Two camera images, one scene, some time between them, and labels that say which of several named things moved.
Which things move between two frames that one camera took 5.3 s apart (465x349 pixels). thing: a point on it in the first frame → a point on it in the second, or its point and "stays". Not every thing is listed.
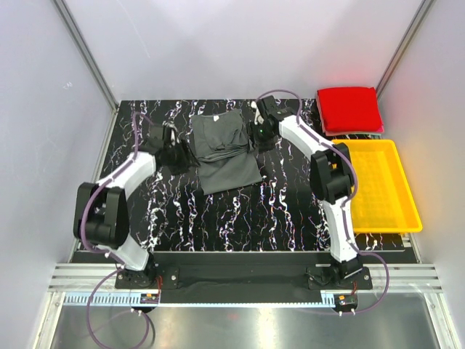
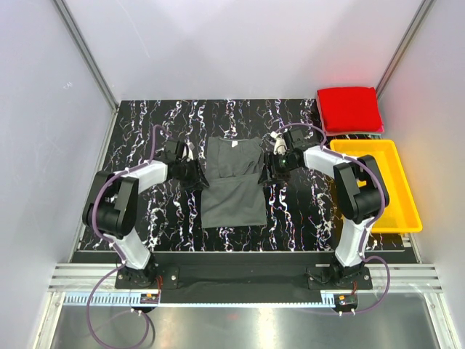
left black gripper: x=188 y=160 → x=197 y=179
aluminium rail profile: x=404 y=277 stays
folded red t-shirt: x=346 y=109 stays
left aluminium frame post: x=63 y=10 stays
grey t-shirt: x=222 y=151 → x=234 y=196
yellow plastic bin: x=383 y=201 stays
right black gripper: x=251 y=132 → x=277 y=177
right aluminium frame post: x=403 y=46 stays
